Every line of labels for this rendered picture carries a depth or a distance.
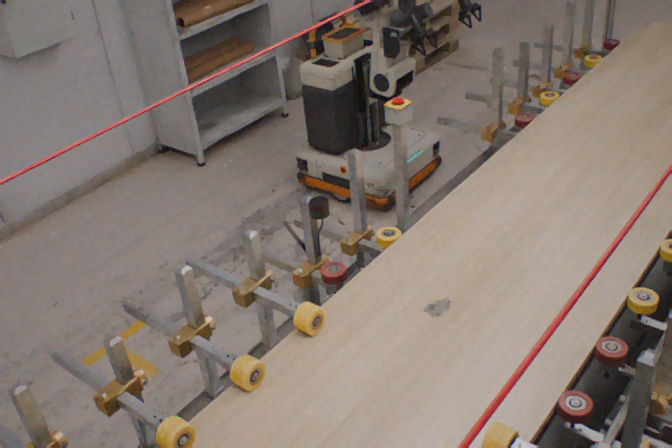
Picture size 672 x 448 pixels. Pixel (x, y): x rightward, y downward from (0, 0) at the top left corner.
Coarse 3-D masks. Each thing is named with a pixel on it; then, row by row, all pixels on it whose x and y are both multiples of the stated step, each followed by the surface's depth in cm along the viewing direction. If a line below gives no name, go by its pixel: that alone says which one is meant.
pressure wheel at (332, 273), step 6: (324, 264) 228; (330, 264) 228; (336, 264) 228; (342, 264) 227; (324, 270) 225; (330, 270) 225; (336, 270) 225; (342, 270) 224; (324, 276) 224; (330, 276) 223; (336, 276) 223; (342, 276) 224; (324, 282) 225; (330, 282) 224; (336, 282) 224
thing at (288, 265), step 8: (240, 248) 251; (264, 248) 247; (264, 256) 244; (272, 256) 242; (280, 256) 242; (272, 264) 243; (280, 264) 240; (288, 264) 238; (296, 264) 237; (320, 272) 232; (312, 280) 233; (320, 280) 230; (328, 288) 229; (336, 288) 227
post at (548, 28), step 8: (552, 24) 332; (544, 32) 333; (552, 32) 333; (544, 40) 335; (552, 40) 336; (544, 48) 337; (544, 56) 339; (544, 64) 341; (544, 72) 343; (544, 80) 345
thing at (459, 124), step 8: (440, 120) 328; (448, 120) 325; (456, 120) 324; (456, 128) 324; (464, 128) 322; (472, 128) 319; (480, 128) 316; (496, 136) 313; (504, 136) 311; (512, 136) 308
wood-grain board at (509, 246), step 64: (640, 64) 337; (576, 128) 290; (640, 128) 285; (512, 192) 254; (576, 192) 250; (640, 192) 246; (384, 256) 230; (448, 256) 226; (512, 256) 223; (576, 256) 220; (640, 256) 217; (384, 320) 204; (448, 320) 202; (512, 320) 199; (576, 320) 196; (320, 384) 186; (384, 384) 184; (448, 384) 182
